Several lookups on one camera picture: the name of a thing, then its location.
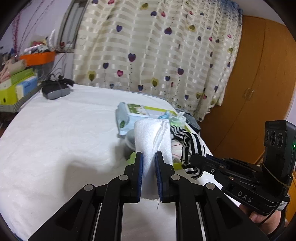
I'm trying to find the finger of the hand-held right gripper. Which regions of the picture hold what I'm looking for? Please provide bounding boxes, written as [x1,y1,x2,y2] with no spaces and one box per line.
[205,154,232,163]
[190,154,228,184]

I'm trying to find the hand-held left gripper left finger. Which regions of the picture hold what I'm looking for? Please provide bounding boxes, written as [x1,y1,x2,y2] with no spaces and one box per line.
[27,151,144,241]

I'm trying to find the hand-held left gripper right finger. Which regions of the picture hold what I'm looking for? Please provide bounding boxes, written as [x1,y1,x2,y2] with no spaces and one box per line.
[155,151,270,241]

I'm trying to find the beige cloth red lines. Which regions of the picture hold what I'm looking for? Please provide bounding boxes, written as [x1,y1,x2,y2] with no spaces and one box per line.
[172,141,185,164]

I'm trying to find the white towel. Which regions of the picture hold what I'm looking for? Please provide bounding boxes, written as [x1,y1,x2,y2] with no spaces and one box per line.
[134,119,173,202]

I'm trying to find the light green cloth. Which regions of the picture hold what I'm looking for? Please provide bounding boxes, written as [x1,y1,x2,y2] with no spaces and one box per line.
[169,112,186,127]

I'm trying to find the person's right forearm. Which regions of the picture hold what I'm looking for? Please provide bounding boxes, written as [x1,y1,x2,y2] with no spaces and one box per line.
[270,209,292,241]

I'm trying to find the person's right hand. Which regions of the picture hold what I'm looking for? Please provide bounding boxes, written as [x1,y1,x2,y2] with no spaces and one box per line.
[239,204,286,234]

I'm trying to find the blue wet wipes pack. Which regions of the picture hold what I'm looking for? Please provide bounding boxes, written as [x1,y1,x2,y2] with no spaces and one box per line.
[116,103,160,139]

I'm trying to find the wooden wardrobe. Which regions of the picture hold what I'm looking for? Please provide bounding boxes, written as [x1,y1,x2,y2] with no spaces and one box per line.
[199,15,296,172]

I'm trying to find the black grey headset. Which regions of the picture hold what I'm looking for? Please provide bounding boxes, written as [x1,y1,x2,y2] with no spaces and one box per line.
[41,77,75,100]

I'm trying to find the heart print cream curtain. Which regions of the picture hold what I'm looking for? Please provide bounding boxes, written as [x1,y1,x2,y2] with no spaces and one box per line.
[73,0,243,123]

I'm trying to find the grey striped cardboard box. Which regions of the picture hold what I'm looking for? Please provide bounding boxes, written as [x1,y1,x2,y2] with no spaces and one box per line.
[0,87,42,113]

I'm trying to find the blue white tissue pack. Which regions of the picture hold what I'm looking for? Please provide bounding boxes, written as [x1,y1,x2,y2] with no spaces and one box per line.
[15,76,38,100]

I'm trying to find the small lime green box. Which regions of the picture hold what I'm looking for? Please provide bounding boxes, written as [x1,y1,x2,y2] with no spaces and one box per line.
[0,87,19,106]

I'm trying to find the flat green white box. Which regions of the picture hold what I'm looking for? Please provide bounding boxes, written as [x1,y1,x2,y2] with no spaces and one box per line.
[0,68,35,90]

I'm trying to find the orange tray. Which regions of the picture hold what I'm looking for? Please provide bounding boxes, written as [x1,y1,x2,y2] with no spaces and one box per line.
[20,51,56,66]

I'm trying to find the pile of small clutter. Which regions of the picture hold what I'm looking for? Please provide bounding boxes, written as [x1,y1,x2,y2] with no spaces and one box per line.
[24,30,58,55]

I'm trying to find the beige fabric bundle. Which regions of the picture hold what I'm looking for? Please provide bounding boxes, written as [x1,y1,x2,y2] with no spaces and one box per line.
[0,59,28,79]

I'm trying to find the window frame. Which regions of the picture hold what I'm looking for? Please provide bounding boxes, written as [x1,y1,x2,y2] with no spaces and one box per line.
[59,0,86,54]

